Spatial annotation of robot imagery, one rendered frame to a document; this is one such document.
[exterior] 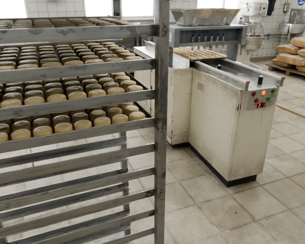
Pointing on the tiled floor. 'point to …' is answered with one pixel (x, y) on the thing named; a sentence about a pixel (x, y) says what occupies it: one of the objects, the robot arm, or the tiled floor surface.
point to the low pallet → (291, 71)
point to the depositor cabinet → (178, 133)
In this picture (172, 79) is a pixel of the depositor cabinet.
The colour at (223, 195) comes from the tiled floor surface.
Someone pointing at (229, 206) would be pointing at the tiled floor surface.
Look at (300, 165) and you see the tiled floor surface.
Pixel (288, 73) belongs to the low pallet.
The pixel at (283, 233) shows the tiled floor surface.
